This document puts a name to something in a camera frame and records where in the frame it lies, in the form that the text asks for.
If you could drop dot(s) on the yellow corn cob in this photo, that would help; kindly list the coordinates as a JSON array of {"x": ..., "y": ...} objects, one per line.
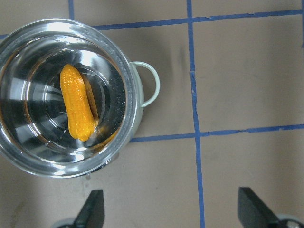
[{"x": 81, "y": 123}]

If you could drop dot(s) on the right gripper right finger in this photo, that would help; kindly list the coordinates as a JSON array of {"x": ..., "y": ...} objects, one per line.
[{"x": 253, "y": 212}]

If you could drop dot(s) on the pale green electric pot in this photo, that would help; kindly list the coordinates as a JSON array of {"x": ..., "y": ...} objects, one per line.
[{"x": 34, "y": 133}]

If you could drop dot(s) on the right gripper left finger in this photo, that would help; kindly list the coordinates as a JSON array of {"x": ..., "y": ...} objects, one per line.
[{"x": 92, "y": 214}]

